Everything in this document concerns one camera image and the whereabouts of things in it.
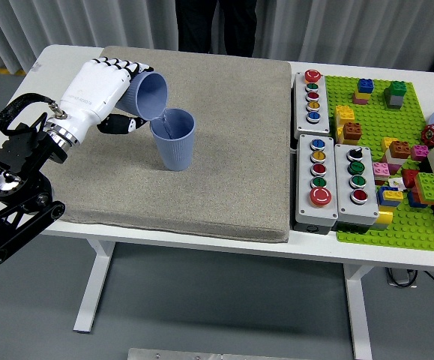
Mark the red valve wheel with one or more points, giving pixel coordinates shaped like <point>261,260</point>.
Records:
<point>431,135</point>

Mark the small yellow toy brick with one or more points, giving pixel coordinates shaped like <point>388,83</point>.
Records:
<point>387,143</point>

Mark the grey five-button control box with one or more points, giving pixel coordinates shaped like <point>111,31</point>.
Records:
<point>304,210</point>
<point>319,125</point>

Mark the grey toy brick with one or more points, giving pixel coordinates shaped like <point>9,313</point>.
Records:
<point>394,102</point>

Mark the yellow toy cylinder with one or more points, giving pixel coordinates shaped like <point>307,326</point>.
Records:
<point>384,217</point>

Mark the white table leg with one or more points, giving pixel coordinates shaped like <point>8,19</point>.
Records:
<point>93,285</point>
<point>359,318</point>

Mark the white pleated curtain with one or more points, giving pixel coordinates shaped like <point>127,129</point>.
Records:
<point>351,30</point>

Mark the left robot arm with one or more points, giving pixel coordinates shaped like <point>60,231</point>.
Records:
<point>18,157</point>

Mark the grey selector-switch control box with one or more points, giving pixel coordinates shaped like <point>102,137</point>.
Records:
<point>346,210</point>

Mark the brown toy brick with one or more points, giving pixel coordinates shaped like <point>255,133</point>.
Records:
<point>400,149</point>
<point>352,133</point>

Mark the orange toy brick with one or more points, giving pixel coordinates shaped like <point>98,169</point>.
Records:
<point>432,200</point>

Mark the green studded baseplate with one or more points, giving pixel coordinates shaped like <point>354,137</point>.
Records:
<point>374,116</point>

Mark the yellow floor tape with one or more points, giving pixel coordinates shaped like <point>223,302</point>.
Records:
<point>3,71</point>

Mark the tall yellow toy brick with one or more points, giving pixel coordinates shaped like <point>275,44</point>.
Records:
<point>343,114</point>

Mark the large green toy brick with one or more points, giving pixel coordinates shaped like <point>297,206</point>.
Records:
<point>428,185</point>

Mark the white toy brick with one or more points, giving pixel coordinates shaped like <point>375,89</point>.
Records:
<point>393,159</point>

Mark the flat yellow toy brick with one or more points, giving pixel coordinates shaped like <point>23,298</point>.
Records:
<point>393,195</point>

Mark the magenta toy brick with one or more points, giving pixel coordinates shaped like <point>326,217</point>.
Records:
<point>419,153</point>

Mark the person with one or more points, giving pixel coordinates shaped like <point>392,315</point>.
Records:
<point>216,26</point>

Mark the red toy brick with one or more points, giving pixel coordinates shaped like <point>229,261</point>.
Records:
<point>410,178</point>

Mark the pink toy brick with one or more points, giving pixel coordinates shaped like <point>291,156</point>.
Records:
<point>360,99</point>
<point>381,170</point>

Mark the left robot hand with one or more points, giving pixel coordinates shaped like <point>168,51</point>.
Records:
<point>93,90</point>

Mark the blue ribbed plastic cup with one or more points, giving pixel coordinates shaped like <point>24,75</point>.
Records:
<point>149,95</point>
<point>175,150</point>

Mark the blue toy brick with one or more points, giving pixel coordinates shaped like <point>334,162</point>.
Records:
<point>381,195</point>
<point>366,86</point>
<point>414,200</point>

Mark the grey-brown fabric mat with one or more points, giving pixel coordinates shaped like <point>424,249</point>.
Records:
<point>209,168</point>

